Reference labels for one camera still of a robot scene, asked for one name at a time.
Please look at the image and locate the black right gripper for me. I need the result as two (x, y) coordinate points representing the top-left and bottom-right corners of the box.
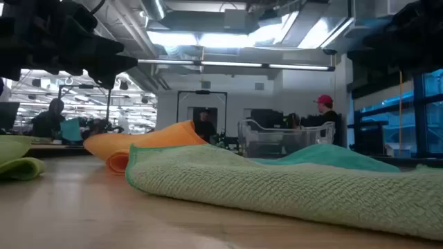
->
(347, 0), (443, 75)

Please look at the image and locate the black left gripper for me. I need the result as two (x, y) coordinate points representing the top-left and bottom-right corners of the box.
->
(0, 0), (138, 90)

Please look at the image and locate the orange microfiber towel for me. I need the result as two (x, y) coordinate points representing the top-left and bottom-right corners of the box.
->
(83, 120), (208, 175)

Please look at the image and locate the teal microfiber towel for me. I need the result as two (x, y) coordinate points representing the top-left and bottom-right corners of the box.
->
(248, 144), (401, 173)

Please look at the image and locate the pale green microfiber towel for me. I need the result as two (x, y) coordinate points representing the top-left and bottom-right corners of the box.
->
(125, 144), (443, 242)

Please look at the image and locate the lime green microfiber towel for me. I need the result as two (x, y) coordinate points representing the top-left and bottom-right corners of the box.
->
(0, 134), (45, 181)

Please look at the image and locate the person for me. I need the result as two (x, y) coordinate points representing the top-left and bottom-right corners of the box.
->
(313, 94), (342, 146)
(286, 112), (302, 131)
(30, 98), (66, 139)
(193, 109), (217, 142)

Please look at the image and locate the black crate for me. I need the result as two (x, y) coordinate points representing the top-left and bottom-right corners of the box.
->
(352, 120), (390, 156)

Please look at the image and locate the white box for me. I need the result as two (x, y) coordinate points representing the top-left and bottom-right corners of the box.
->
(384, 143), (402, 158)

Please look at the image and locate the black monitor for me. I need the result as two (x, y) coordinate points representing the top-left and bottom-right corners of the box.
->
(0, 102), (21, 132)

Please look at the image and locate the long ceiling light bar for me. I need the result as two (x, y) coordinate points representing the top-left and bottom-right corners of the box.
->
(137, 58), (336, 73)

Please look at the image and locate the clear plastic bin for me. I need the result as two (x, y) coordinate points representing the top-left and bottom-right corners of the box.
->
(237, 119), (336, 159)

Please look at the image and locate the yellow power cable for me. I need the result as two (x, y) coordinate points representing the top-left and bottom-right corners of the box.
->
(397, 68), (404, 156)

